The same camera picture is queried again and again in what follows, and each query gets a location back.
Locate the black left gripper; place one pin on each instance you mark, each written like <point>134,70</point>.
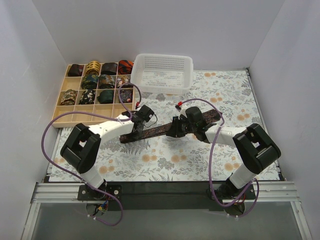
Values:
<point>137,127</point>

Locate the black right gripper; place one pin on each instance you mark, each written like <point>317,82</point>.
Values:
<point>175,127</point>

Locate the brown paisley patterned tie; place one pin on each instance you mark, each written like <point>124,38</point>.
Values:
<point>157,130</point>

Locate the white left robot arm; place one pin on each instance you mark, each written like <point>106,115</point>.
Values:
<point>81,148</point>

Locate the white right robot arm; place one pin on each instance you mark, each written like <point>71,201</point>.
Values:
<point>255,147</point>

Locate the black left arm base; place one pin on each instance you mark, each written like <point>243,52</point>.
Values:
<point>97,202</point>

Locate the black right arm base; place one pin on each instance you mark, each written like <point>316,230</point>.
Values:
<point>238,208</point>

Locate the rolled navy paisley rose tie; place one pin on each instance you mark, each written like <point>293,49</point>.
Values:
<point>125,95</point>

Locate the rolled dark green tie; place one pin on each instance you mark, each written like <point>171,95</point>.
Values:
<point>106,97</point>

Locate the rolled pink floral dark tie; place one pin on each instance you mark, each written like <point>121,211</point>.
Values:
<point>123,80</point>

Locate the wooden compartment tray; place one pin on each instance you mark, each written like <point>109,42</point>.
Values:
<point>88,114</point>

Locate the white plastic mesh basket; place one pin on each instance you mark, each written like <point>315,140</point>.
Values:
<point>162,73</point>

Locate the rolled orange black tie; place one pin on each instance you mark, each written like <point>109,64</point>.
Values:
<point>125,67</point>

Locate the rolled black white floral tie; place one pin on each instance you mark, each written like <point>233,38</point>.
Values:
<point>88,97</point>

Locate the rolled dark grey tie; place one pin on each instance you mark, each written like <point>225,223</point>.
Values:
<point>109,68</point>

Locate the rolled navy yellow leaf tie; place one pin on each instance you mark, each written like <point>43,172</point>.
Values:
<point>89,82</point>

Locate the rolled yellow black tie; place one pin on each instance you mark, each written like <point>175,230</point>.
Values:
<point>93,68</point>

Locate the rolled green camouflage floral tie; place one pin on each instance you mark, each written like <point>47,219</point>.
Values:
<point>68,98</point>

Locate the rolled dark maroon tie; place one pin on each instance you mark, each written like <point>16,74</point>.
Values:
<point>76,70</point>

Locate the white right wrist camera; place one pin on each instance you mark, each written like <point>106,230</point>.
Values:
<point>181,110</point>

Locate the aluminium frame rail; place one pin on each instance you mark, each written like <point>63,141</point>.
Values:
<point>165,211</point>

